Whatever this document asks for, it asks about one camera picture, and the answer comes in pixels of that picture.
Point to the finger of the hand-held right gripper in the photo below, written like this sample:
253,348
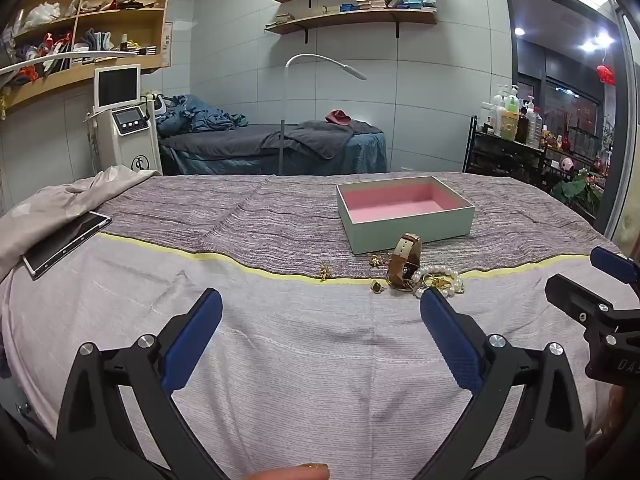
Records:
615,265
575,297

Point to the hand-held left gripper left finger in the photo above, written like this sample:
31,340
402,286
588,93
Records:
192,345

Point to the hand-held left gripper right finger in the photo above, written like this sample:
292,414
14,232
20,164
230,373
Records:
447,340

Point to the gold pendant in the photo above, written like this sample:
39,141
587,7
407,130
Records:
440,282

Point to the gold hoop earrings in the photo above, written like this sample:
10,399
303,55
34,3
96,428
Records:
377,260

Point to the gold crystal brooch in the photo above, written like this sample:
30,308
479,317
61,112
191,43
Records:
325,271

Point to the mint green box pink lining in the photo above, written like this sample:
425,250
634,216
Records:
395,200

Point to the person's left hand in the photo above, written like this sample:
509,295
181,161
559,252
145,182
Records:
290,473

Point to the green leafy plant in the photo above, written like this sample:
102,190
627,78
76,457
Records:
575,190

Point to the pink toy figure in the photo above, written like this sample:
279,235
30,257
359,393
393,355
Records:
567,164

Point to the red vase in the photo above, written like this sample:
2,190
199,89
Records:
565,144

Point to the black metal rack cart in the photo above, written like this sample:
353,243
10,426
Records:
500,157

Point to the group of toiletry bottles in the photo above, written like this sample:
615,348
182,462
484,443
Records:
510,115

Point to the red hanging ornament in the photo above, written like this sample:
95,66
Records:
606,75

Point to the massage bed blue cover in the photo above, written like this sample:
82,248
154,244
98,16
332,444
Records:
240,152

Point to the beige patterned blanket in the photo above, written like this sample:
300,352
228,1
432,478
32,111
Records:
55,200

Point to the blue crumpled duvet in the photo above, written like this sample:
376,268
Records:
200,115

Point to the white beauty machine with screen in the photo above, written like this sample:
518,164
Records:
125,125

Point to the dark grey towel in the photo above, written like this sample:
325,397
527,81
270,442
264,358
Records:
320,135

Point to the white floor lamp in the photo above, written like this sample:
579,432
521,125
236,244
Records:
345,67

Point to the folded grey towels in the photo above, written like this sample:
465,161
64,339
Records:
97,40

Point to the white curved bar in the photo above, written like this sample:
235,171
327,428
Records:
45,60

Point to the wooden cubby shelf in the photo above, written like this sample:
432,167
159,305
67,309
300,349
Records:
150,25

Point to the red cloth bundle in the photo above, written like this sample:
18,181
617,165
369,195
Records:
47,45

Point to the white plastic bag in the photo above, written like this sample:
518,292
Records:
42,14

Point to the white frame tablet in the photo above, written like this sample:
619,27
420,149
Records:
62,244

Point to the dark door frame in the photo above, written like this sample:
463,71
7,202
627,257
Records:
507,35

